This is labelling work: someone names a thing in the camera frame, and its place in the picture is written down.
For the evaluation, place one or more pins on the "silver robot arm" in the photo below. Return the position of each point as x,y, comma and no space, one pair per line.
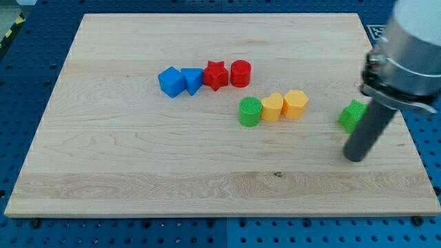
402,71

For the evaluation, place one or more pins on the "red star block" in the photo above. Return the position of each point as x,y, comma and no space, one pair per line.
215,75

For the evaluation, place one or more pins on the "green star block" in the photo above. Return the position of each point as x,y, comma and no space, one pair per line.
351,115

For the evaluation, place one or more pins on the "green cylinder block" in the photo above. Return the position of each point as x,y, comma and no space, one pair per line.
249,110

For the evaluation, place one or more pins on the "yellow heart block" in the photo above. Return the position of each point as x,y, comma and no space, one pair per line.
272,107

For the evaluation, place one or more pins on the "blue triangle block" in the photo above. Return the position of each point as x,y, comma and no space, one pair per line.
193,78

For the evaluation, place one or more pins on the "red cylinder block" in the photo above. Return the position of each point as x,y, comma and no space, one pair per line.
240,73

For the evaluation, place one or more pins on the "blue cube block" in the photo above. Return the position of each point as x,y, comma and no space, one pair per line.
172,82

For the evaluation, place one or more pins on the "light wooden board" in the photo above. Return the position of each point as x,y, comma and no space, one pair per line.
112,144

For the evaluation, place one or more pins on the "yellow hexagon block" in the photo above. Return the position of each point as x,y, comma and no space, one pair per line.
295,104

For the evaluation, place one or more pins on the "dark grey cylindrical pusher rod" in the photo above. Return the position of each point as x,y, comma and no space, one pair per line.
370,127

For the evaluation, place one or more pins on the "black white fiducial marker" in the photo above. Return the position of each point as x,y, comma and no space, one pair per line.
375,31

